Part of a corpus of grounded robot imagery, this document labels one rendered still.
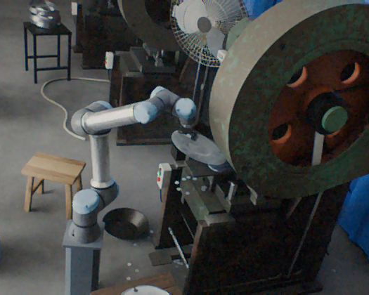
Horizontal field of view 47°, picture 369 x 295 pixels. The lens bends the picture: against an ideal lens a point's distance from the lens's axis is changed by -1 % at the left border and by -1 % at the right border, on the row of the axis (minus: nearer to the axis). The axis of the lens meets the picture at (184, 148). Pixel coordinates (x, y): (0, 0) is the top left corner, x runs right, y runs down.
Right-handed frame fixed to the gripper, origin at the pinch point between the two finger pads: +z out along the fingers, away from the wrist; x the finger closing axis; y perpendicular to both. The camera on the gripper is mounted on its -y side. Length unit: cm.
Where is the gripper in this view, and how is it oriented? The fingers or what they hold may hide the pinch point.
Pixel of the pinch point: (197, 136)
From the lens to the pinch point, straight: 198.5
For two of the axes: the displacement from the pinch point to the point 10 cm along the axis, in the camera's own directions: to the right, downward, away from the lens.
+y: -9.4, -2.9, 1.9
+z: 1.1, 2.8, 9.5
